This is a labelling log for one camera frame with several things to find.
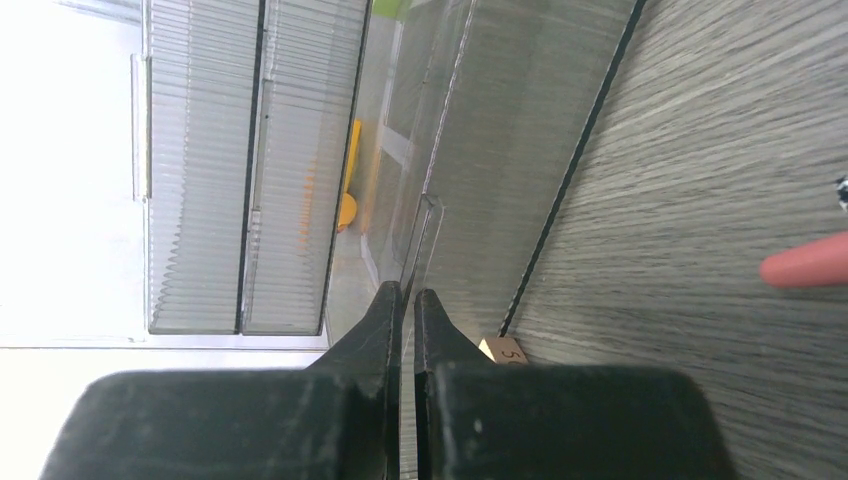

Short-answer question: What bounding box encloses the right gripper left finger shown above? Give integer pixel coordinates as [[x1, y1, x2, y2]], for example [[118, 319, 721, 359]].
[[42, 281, 403, 479]]

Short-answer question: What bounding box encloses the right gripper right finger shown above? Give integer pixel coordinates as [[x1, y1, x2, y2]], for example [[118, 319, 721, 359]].
[[414, 289, 737, 479]]

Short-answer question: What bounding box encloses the clear acrylic drawer organizer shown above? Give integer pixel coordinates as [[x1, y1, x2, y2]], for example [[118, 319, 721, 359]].
[[133, 1, 639, 339]]

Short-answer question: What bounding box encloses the houndstooth mascara tube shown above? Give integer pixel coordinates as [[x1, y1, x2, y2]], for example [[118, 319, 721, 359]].
[[836, 175, 848, 213]]

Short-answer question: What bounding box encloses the pink makeup brush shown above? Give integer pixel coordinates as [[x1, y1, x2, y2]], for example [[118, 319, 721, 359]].
[[759, 232, 847, 288]]

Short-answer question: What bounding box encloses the colourful toy block stack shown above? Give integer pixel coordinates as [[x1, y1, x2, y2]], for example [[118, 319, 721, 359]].
[[337, 119, 362, 233]]

